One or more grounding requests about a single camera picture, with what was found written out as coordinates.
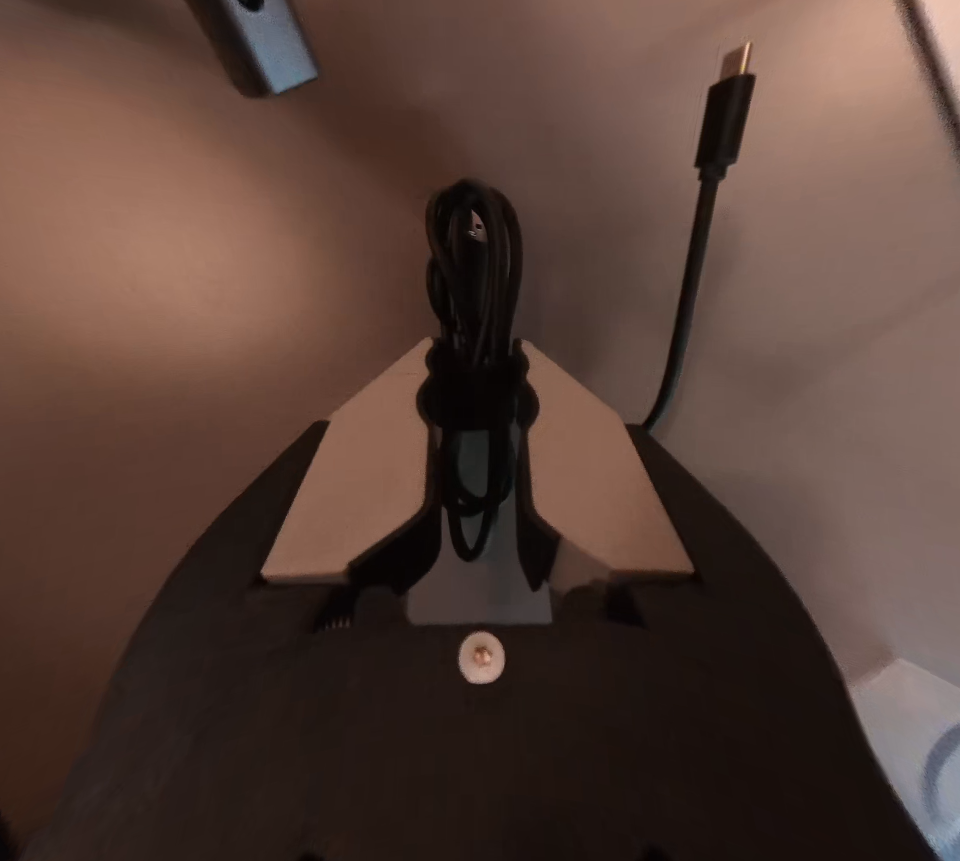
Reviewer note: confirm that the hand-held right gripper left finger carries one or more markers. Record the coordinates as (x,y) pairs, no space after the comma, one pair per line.
(353,494)

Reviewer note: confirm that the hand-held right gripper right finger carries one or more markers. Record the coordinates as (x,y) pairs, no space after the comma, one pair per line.
(606,494)

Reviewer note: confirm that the grey usb hub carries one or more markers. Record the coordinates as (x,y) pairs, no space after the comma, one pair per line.
(262,36)

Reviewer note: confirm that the black book stand board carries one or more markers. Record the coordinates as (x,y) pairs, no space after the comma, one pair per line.
(930,13)

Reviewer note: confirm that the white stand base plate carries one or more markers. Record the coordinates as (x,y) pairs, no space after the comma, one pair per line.
(899,726)

